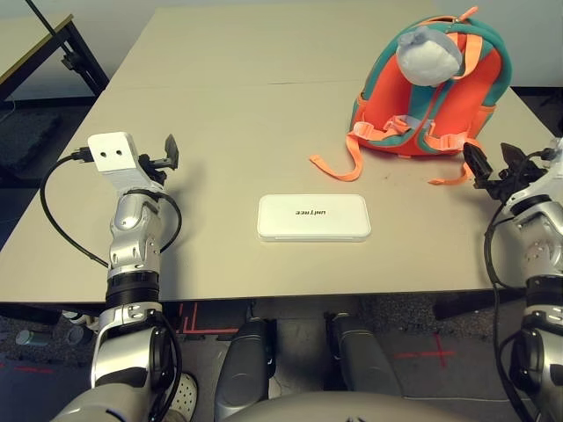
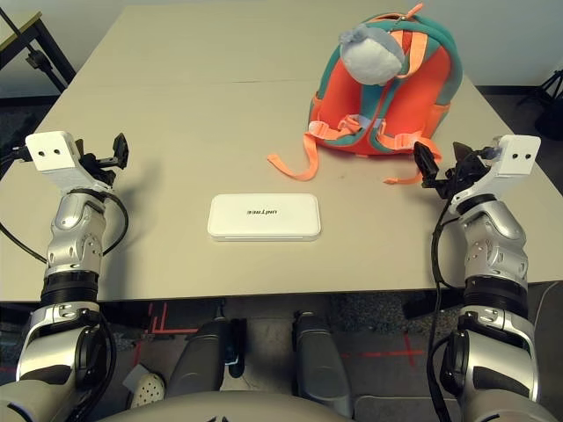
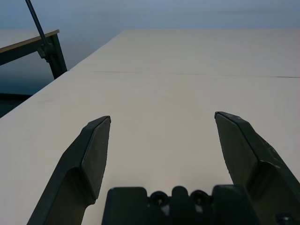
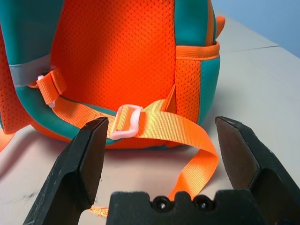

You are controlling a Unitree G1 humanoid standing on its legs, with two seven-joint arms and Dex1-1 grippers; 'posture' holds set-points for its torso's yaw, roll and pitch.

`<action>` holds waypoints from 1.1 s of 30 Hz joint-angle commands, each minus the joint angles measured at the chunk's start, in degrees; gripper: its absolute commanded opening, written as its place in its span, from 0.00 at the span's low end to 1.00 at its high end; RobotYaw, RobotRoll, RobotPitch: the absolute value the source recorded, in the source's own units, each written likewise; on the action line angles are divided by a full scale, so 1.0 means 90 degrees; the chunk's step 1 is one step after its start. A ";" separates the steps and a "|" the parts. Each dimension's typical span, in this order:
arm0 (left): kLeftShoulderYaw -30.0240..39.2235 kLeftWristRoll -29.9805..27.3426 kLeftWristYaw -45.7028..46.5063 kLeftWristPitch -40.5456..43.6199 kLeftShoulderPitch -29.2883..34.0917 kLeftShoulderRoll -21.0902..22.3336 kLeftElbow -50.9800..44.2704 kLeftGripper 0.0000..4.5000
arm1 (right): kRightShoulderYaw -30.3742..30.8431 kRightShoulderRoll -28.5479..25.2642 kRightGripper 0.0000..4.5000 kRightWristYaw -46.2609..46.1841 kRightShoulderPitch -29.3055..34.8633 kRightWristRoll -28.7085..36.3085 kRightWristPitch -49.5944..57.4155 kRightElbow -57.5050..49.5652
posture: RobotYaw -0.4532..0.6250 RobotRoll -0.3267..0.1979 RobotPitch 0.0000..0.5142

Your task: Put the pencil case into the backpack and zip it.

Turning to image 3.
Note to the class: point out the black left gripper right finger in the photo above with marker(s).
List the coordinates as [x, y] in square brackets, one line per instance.
[243, 150]

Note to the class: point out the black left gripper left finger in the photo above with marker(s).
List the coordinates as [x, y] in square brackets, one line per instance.
[93, 150]

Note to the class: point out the black-framed wooden side table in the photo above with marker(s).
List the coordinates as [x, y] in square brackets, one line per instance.
[56, 58]

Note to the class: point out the black clamp with pole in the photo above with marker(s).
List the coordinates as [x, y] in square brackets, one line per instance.
[45, 50]

